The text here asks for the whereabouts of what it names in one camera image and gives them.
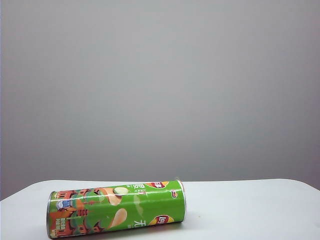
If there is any green Lay's chips tube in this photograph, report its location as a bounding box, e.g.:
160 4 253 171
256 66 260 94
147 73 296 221
46 179 188 239

